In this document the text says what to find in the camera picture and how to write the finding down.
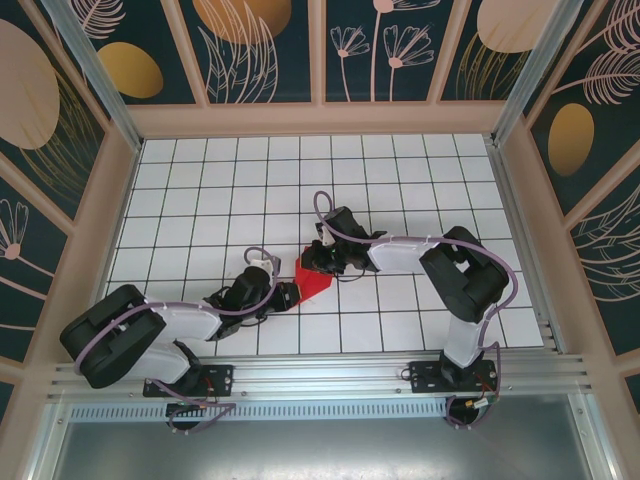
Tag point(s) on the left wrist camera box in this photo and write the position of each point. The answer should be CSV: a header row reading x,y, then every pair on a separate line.
x,y
262,262

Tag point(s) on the aluminium corner post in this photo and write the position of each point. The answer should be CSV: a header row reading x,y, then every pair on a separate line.
x,y
95,70
530,65

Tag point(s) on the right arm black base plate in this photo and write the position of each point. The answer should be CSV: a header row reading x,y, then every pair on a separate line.
x,y
425,380

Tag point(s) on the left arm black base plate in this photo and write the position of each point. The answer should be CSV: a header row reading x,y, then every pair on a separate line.
x,y
220,377

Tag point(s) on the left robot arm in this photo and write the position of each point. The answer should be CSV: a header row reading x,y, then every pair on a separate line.
x,y
110,335

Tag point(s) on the small black circuit board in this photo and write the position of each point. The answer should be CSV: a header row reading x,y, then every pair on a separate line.
x,y
182,407

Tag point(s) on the grey metal sheet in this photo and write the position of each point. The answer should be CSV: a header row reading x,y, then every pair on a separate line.
x,y
320,450

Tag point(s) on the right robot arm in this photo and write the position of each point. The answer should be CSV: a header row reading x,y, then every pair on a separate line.
x,y
465,285

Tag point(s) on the aluminium side rail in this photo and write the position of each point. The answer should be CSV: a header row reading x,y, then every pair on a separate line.
x,y
522,250

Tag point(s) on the red paper sheet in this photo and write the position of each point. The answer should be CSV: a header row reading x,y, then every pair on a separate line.
x,y
315,285

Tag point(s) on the long aluminium mounting rail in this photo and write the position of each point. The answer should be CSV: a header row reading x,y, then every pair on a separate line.
x,y
320,372

